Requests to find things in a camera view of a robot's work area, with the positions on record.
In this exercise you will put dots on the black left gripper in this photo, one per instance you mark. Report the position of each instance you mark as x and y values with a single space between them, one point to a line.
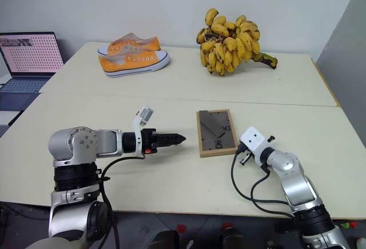
149 140

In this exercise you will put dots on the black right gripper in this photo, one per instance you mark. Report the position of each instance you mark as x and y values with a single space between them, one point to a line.
245 157

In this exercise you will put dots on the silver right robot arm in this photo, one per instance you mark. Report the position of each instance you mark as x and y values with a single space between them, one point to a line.
294 180

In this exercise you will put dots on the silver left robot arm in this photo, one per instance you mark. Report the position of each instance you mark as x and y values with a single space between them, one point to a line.
83 143

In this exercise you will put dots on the dark rounded shape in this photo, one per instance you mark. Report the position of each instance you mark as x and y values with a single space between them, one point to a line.
164 240
230 239

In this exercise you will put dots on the orange canvas sneaker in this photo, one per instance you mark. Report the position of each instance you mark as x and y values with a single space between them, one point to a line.
143 43
137 63

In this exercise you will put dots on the yellow banana bunch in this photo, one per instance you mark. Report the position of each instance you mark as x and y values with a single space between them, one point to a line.
228 45

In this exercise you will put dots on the open grey laptop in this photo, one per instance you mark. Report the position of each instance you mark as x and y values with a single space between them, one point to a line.
25 57

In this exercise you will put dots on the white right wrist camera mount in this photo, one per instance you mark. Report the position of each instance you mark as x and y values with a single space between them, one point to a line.
254 140

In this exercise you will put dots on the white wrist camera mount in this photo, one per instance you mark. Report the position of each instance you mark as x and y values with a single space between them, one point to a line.
254 140
145 115

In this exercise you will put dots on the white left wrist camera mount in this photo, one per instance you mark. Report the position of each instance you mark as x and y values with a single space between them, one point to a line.
145 115

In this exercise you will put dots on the wooden picture frame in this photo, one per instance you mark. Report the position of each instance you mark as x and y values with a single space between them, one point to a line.
216 133

